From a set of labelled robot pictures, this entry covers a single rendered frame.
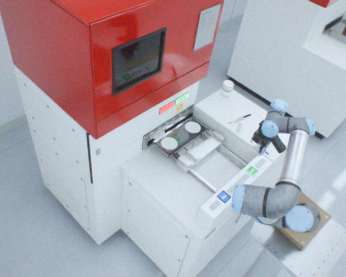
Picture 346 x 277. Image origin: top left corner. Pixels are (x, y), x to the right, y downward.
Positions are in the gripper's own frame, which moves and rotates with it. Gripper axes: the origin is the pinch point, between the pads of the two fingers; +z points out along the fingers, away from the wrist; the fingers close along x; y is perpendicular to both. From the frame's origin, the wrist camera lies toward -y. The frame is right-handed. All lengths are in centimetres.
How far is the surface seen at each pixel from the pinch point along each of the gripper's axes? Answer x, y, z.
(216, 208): 34.0, -0.6, 15.0
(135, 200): 46, 45, 49
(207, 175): 11.6, 20.4, 28.7
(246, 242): -22, -13, 111
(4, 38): 38, 207, 21
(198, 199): 28.6, 12.9, 28.7
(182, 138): 8, 47, 21
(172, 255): 46, 10, 69
